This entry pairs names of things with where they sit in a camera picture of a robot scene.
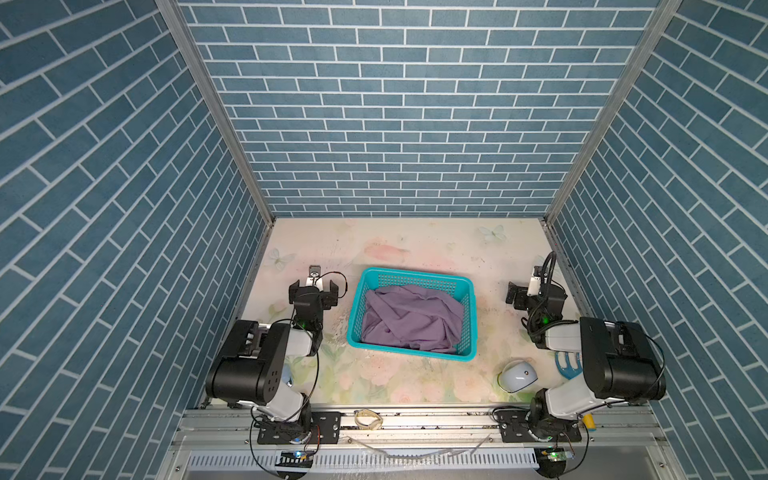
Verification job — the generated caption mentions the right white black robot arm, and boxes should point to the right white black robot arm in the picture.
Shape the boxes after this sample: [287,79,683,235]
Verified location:
[505,283,666,438]

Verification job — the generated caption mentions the white slotted cable duct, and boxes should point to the white slotted cable duct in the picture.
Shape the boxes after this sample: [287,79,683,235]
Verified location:
[187,448,539,473]

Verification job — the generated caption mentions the teal plastic mesh basket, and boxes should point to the teal plastic mesh basket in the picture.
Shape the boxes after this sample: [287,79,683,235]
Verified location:
[347,267,478,362]

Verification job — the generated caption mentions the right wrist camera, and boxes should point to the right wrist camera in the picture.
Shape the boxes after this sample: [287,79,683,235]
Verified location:
[527,266,547,297]

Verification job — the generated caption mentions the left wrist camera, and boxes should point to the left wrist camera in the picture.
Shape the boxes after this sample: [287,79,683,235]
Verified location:
[305,265,324,291]

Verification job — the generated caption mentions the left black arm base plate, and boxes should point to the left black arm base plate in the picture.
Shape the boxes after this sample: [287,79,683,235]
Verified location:
[256,411,342,445]

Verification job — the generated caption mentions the grey computer mouse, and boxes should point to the grey computer mouse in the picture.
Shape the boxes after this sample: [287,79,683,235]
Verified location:
[496,359,538,394]

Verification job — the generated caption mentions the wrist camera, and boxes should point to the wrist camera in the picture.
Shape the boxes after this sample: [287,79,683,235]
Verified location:
[527,266,547,297]
[305,265,324,291]

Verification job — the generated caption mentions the beige rubber band loop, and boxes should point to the beige rubber band loop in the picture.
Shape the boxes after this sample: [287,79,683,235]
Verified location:
[353,409,383,431]

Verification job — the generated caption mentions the purple trousers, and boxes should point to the purple trousers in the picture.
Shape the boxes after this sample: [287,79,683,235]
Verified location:
[360,285,465,354]

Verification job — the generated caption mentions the aluminium front rail frame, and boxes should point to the aluminium front rail frame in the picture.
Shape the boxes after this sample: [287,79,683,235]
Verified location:
[158,404,684,479]

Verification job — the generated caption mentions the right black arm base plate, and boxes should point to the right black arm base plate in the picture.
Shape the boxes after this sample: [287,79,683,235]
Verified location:
[490,407,582,443]

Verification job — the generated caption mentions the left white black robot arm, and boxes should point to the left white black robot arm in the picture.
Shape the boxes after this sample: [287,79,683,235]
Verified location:
[205,279,339,430]

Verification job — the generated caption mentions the blue garden rake yellow handle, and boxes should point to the blue garden rake yellow handle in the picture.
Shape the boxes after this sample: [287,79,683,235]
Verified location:
[548,352,600,420]

